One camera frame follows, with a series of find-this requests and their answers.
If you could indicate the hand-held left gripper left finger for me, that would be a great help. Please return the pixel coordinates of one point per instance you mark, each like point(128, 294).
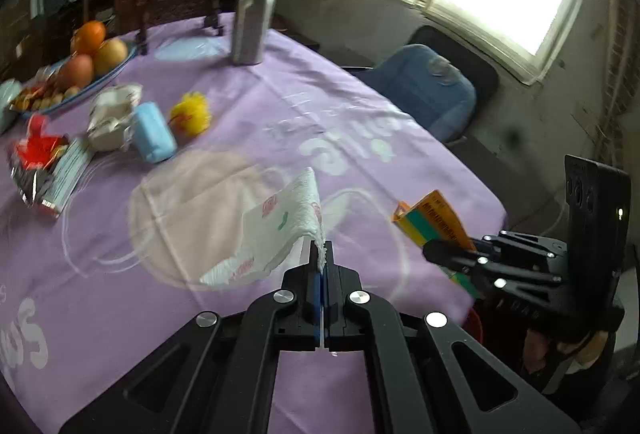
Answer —
point(318, 304)

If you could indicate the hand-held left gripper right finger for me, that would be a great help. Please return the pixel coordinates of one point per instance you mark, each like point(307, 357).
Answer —
point(340, 314)

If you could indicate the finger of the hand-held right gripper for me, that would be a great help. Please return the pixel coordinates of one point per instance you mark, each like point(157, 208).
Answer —
point(465, 266)
point(530, 249)

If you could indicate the orange and teal cardboard box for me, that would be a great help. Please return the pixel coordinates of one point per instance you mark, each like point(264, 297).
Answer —
point(440, 219)

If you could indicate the red trash bin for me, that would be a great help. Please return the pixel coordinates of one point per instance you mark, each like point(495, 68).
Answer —
point(474, 324)

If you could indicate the white paper napkin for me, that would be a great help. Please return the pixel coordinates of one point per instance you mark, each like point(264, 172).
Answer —
point(280, 224)

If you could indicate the crushed white paper cup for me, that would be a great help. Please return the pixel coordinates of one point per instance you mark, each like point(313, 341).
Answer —
point(107, 124)

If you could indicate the person's right hand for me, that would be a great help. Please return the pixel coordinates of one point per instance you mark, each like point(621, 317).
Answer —
point(585, 348)

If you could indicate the purple printed tablecloth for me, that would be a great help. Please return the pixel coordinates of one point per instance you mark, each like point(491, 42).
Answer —
point(150, 314)

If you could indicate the blue cushioned chair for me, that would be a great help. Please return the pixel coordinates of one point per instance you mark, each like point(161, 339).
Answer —
point(420, 89)
point(480, 69)

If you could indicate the yellow pompom flower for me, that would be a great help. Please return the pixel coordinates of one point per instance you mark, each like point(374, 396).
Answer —
point(192, 112)

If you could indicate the light blue ribbed block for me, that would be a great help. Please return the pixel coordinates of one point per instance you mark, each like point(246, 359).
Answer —
point(152, 134)

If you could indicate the pale green flat packet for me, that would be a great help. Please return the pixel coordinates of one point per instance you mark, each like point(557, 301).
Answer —
point(67, 174)

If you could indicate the stainless steel bottle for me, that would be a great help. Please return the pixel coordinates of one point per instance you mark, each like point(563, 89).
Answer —
point(252, 19)

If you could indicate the blue fruit plate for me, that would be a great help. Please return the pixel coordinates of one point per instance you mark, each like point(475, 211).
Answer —
point(117, 70)

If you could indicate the red crumpled wrapper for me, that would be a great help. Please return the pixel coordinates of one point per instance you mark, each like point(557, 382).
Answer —
point(37, 149)

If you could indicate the yellow pear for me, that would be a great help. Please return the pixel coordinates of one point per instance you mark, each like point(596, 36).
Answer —
point(111, 55)

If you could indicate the red apple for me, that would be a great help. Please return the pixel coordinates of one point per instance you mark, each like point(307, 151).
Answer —
point(76, 70)

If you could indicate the pile of walnuts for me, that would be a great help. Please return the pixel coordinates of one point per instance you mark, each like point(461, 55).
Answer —
point(47, 102)

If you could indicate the orange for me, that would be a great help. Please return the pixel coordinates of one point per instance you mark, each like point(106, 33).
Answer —
point(90, 37)

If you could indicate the red snack packet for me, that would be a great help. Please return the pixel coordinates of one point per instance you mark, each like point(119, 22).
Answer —
point(37, 89)

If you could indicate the white lidded bowl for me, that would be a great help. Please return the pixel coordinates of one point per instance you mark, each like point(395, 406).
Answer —
point(7, 99)

